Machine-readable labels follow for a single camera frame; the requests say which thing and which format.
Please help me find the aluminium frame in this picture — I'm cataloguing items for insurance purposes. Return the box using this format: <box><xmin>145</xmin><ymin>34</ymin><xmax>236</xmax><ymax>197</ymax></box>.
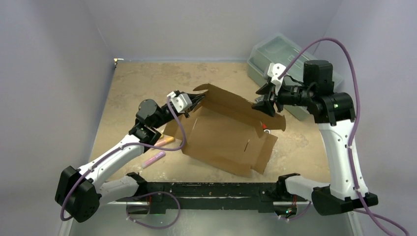
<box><xmin>59</xmin><ymin>197</ymin><xmax>363</xmax><ymax>236</ymax></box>

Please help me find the brown cardboard box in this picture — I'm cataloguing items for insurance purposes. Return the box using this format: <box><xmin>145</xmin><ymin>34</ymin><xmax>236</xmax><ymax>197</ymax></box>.
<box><xmin>163</xmin><ymin>84</ymin><xmax>286</xmax><ymax>177</ymax></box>

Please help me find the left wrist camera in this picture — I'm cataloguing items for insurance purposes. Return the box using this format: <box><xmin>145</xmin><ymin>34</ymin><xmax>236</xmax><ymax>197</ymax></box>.
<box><xmin>167</xmin><ymin>91</ymin><xmax>193</xmax><ymax>113</ymax></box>

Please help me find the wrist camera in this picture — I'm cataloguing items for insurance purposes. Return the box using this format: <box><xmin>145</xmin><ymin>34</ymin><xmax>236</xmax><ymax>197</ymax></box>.
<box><xmin>266</xmin><ymin>63</ymin><xmax>286</xmax><ymax>87</ymax></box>
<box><xmin>167</xmin><ymin>91</ymin><xmax>193</xmax><ymax>113</ymax></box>

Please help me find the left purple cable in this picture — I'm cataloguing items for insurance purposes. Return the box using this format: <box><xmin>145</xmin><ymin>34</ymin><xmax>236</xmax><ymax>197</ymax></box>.
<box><xmin>60</xmin><ymin>96</ymin><xmax>188</xmax><ymax>222</ymax></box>

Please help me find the purple highlighter marker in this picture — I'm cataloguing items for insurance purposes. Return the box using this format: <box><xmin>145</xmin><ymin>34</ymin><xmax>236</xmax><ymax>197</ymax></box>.
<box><xmin>141</xmin><ymin>151</ymin><xmax>166</xmax><ymax>169</ymax></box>

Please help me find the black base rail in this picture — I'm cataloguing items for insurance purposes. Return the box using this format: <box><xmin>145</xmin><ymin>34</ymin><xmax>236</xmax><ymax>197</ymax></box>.
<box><xmin>124</xmin><ymin>182</ymin><xmax>294</xmax><ymax>214</ymax></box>

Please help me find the red handled adjustable wrench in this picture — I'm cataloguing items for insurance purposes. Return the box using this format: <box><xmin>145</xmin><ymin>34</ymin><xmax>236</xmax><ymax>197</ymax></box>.
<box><xmin>262</xmin><ymin>123</ymin><xmax>271</xmax><ymax>134</ymax></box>

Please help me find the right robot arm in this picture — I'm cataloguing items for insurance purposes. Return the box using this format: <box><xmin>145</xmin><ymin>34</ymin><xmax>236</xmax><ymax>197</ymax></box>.
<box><xmin>252</xmin><ymin>60</ymin><xmax>379</xmax><ymax>215</ymax></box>

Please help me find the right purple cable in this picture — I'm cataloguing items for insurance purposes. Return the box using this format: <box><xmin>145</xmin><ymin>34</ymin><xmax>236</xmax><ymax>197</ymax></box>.
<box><xmin>278</xmin><ymin>37</ymin><xmax>411</xmax><ymax>236</ymax></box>

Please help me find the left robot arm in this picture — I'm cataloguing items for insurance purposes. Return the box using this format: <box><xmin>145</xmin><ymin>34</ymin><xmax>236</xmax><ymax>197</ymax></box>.
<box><xmin>55</xmin><ymin>90</ymin><xmax>205</xmax><ymax>222</ymax></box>

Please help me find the orange pink highlighter marker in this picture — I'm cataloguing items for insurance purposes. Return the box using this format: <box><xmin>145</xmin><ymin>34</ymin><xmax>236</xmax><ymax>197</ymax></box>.
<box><xmin>154</xmin><ymin>136</ymin><xmax>175</xmax><ymax>147</ymax></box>

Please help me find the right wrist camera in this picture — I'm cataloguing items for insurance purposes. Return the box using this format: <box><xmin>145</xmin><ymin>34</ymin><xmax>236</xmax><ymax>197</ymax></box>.
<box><xmin>266</xmin><ymin>63</ymin><xmax>286</xmax><ymax>87</ymax></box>

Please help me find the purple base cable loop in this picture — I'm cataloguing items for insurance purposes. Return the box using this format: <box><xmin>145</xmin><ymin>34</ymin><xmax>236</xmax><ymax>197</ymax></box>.
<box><xmin>125</xmin><ymin>191</ymin><xmax>181</xmax><ymax>230</ymax></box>

